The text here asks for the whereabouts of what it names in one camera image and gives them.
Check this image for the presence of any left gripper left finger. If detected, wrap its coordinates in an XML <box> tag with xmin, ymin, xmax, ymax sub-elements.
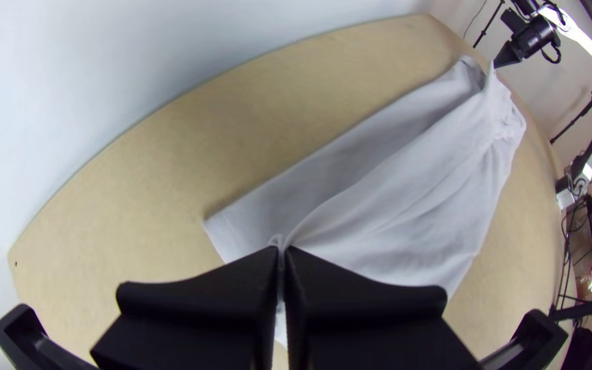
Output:
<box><xmin>90</xmin><ymin>245</ymin><xmax>280</xmax><ymax>370</ymax></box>

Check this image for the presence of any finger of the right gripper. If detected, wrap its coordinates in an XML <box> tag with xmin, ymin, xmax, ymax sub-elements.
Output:
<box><xmin>492</xmin><ymin>40</ymin><xmax>524</xmax><ymax>69</ymax></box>

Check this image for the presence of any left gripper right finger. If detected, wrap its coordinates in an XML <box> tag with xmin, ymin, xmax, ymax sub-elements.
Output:
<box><xmin>283</xmin><ymin>246</ymin><xmax>482</xmax><ymax>370</ymax></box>

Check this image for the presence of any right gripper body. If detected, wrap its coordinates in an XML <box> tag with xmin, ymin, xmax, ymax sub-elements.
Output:
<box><xmin>513</xmin><ymin>18</ymin><xmax>560</xmax><ymax>53</ymax></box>

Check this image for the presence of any grey t-shirt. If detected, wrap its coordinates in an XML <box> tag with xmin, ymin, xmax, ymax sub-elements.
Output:
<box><xmin>203</xmin><ymin>55</ymin><xmax>528</xmax><ymax>350</ymax></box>

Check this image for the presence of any black stand pole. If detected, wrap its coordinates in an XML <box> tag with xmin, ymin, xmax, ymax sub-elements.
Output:
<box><xmin>549</xmin><ymin>90</ymin><xmax>592</xmax><ymax>146</ymax></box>

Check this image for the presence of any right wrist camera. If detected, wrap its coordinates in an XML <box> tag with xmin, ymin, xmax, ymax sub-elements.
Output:
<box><xmin>499</xmin><ymin>7</ymin><xmax>527</xmax><ymax>33</ymax></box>

